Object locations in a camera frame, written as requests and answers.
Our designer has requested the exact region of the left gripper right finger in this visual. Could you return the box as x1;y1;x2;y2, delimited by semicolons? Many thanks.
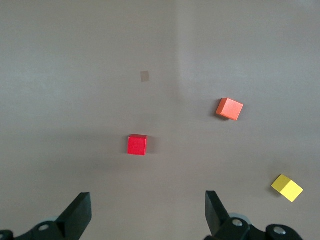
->
204;190;304;240

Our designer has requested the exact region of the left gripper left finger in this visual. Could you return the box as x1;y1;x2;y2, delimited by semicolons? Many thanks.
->
0;191;93;240

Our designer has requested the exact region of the red wooden block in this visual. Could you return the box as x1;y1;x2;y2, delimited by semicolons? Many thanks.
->
126;133;148;156

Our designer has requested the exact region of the yellow wooden block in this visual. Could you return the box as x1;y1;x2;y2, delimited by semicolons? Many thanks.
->
271;174;304;203

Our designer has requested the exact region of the orange wooden block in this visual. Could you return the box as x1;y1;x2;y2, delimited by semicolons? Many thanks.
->
215;97;244;122

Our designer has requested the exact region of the brown table cover sheet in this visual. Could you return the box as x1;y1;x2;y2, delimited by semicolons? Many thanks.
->
0;0;320;240

